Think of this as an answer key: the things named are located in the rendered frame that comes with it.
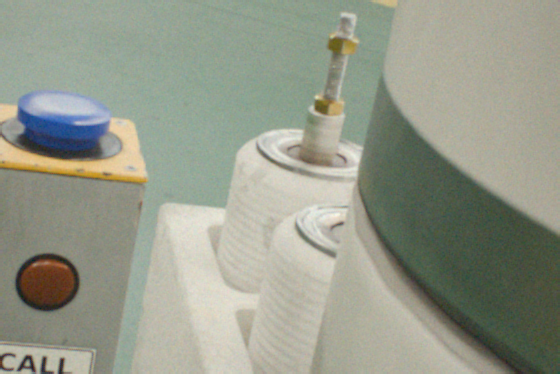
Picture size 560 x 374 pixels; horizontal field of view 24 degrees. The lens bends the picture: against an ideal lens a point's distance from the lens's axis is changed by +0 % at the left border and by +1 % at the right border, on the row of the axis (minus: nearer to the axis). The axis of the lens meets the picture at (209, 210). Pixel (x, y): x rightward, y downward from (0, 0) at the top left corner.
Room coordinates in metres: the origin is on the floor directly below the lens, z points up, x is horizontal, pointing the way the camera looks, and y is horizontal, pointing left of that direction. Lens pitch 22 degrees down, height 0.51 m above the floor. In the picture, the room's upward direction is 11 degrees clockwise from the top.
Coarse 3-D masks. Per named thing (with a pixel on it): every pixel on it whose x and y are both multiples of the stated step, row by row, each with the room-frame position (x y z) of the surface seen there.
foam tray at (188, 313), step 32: (160, 224) 0.80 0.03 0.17; (192, 224) 0.78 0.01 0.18; (160, 256) 0.78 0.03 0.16; (192, 256) 0.73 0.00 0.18; (160, 288) 0.76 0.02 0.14; (192, 288) 0.69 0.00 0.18; (224, 288) 0.70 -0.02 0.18; (160, 320) 0.74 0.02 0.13; (192, 320) 0.65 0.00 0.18; (224, 320) 0.66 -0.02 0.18; (160, 352) 0.72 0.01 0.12; (192, 352) 0.63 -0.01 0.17; (224, 352) 0.62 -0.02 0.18
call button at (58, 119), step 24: (24, 96) 0.53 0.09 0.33; (48, 96) 0.54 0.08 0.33; (72, 96) 0.54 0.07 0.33; (24, 120) 0.52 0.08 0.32; (48, 120) 0.51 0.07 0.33; (72, 120) 0.51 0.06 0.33; (96, 120) 0.52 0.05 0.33; (48, 144) 0.52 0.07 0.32; (72, 144) 0.52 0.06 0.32; (96, 144) 0.53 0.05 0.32
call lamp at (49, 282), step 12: (36, 264) 0.49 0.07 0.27; (48, 264) 0.49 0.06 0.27; (60, 264) 0.50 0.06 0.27; (24, 276) 0.49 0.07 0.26; (36, 276) 0.49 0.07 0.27; (48, 276) 0.49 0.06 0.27; (60, 276) 0.49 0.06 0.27; (72, 276) 0.50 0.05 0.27; (24, 288) 0.49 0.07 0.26; (36, 288) 0.49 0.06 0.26; (48, 288) 0.49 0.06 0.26; (60, 288) 0.49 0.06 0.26; (72, 288) 0.50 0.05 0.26; (36, 300) 0.49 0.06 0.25; (48, 300) 0.49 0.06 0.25; (60, 300) 0.50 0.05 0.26
